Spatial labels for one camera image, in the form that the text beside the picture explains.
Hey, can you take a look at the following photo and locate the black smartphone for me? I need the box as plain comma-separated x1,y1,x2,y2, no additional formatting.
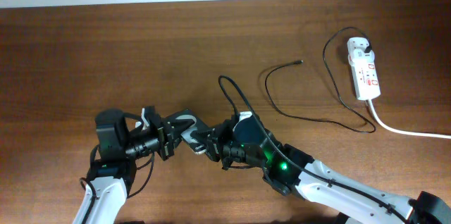
168,109,209,155

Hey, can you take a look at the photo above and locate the black charger cable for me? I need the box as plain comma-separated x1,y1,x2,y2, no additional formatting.
264,26,377,134

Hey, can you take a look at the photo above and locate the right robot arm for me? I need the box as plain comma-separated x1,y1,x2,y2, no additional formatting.
191,112,450,223

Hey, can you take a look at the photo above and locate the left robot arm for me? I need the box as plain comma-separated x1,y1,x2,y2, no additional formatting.
73,106,196,223

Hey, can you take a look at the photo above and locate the black usb plug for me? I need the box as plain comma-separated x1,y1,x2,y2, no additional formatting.
364,44,372,54

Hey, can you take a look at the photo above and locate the white power strip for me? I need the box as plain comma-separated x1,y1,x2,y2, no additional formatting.
347,37,381,101

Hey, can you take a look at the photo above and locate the white power strip cord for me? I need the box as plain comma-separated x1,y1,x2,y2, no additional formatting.
365,99,451,140

